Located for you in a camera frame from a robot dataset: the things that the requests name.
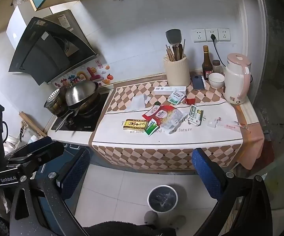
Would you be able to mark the small green scrap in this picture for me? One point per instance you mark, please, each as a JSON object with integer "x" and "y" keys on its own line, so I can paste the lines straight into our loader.
{"x": 157, "y": 103}

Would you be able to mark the clear plastic wrapper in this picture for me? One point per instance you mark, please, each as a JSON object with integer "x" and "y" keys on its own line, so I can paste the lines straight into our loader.
{"x": 214, "y": 123}

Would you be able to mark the blue base cabinet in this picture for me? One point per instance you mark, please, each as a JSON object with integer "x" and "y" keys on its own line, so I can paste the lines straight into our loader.
{"x": 70, "y": 145}

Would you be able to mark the green and white medicine box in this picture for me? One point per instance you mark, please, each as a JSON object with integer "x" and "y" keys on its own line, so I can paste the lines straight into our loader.
{"x": 195, "y": 115}

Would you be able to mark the white paper sheet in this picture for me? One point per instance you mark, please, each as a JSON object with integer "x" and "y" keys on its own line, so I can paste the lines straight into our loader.
{"x": 138, "y": 103}

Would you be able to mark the grey spatula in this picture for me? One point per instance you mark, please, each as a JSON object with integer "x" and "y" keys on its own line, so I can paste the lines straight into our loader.
{"x": 173, "y": 36}

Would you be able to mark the yellow carton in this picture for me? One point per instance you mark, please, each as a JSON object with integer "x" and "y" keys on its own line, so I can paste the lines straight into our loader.
{"x": 135, "y": 125}

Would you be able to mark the blue smartphone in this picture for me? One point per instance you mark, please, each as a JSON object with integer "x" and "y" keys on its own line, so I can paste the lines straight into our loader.
{"x": 197, "y": 82}

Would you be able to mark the cream ribbed utensil holder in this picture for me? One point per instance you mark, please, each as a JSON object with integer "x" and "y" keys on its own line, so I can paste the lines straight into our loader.
{"x": 177, "y": 71}

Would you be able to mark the grey slipper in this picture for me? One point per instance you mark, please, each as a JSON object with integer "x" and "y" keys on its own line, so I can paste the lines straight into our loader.
{"x": 150, "y": 218}

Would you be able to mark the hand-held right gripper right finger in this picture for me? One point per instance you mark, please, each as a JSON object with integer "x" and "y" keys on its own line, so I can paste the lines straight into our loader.
{"x": 205, "y": 172}

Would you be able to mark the person's dark clothing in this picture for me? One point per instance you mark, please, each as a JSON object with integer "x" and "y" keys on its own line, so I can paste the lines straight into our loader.
{"x": 132, "y": 229}

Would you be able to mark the red foil packet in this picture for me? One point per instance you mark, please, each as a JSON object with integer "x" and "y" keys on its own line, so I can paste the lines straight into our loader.
{"x": 190, "y": 101}

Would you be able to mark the green and white sachet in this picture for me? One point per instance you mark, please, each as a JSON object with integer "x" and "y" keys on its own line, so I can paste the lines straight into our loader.
{"x": 176, "y": 97}

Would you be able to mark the white wall socket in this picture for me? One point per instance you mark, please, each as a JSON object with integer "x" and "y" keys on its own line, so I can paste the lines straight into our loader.
{"x": 224, "y": 34}
{"x": 198, "y": 35}
{"x": 209, "y": 32}

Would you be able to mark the white plastic bag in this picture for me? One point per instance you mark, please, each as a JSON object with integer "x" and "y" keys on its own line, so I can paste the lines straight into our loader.
{"x": 26, "y": 137}

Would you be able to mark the bundle of wooden chopsticks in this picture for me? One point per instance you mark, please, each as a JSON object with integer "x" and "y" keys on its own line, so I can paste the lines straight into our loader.
{"x": 171, "y": 52}

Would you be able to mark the small spice jar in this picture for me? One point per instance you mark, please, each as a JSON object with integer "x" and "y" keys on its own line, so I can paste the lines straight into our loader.
{"x": 216, "y": 65}

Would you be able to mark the black induction cooktop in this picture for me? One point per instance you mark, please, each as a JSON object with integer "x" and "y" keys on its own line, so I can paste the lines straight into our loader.
{"x": 87, "y": 120}

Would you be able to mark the steel pot with glass lid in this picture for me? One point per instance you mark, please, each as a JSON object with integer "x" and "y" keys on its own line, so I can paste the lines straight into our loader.
{"x": 54, "y": 102}

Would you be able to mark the wooden rolling pin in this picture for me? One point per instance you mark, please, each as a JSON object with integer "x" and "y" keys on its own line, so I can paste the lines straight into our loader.
{"x": 32, "y": 124}

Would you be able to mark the black range hood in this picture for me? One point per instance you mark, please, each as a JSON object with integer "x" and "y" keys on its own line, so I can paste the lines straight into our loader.
{"x": 46, "y": 51}

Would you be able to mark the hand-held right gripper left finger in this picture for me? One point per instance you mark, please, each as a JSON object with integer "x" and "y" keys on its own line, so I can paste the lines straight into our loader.
{"x": 76, "y": 174}

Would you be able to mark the dark sauce bottle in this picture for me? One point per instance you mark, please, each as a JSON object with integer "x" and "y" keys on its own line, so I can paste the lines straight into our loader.
{"x": 207, "y": 65}

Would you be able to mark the white bowl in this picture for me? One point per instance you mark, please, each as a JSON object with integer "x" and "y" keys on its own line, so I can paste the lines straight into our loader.
{"x": 216, "y": 80}

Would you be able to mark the white trash bin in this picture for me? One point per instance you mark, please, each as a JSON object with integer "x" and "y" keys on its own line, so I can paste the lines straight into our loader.
{"x": 162, "y": 199}

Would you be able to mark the red and clear snack bag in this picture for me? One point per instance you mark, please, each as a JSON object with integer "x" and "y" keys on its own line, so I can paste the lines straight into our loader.
{"x": 165, "y": 116}

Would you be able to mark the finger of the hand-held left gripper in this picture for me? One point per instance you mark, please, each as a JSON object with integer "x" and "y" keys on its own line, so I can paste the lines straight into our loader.
{"x": 52, "y": 151}
{"x": 31, "y": 146}

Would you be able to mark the steel wok with lid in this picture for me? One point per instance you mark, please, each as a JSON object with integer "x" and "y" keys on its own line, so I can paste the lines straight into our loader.
{"x": 81, "y": 93}

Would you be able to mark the colourful wall stickers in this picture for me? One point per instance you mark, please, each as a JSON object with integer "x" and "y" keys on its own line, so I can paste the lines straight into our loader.
{"x": 82, "y": 75}

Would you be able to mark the pink and white kettle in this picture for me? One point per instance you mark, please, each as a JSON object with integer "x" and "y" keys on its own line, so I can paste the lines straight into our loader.
{"x": 234, "y": 78}

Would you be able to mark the long white carton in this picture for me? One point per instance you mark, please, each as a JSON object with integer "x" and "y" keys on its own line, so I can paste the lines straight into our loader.
{"x": 166, "y": 90}

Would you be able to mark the checkered tablecloth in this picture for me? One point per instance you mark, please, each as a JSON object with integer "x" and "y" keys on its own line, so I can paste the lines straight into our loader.
{"x": 156, "y": 152}

